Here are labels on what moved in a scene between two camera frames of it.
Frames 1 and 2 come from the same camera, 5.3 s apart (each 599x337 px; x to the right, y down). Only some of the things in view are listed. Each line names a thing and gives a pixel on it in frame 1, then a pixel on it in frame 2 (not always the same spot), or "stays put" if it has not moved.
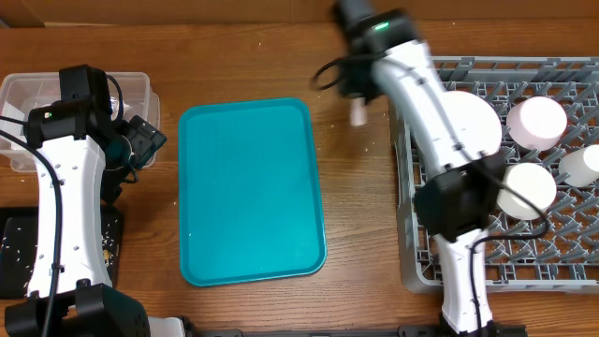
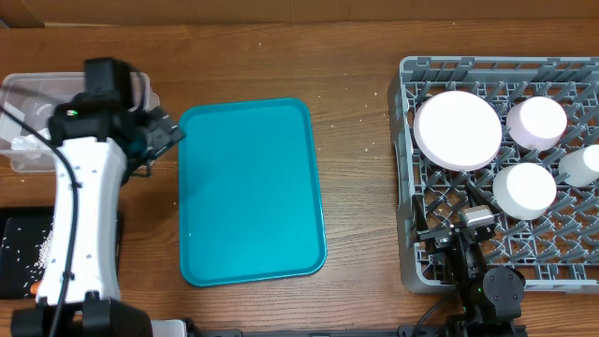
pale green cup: (582, 165) stays put
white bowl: (533, 183) stays put
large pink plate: (474, 125) stays put
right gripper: (358, 87) to (442, 237)
